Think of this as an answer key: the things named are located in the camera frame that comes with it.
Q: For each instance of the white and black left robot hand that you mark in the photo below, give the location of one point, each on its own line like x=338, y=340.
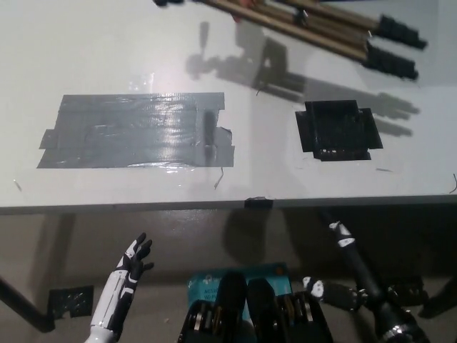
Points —
x=121, y=286

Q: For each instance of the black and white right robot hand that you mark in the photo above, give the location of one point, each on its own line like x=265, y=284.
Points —
x=360, y=275

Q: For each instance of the bronze and black camera tripod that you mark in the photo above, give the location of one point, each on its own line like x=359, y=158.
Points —
x=321, y=32

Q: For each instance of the black table leg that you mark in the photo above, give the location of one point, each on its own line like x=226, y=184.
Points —
x=25, y=307
x=441, y=300

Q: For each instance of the teal cardboard box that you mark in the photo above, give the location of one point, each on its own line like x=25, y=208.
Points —
x=207, y=286

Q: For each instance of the small black tape strip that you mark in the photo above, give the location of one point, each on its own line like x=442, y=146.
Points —
x=258, y=203

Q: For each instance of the square black tape patch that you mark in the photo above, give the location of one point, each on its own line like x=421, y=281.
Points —
x=335, y=132

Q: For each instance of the clear tape patch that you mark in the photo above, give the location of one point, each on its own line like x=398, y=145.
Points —
x=140, y=83

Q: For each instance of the grey duct tape patch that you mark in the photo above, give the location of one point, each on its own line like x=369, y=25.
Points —
x=135, y=132

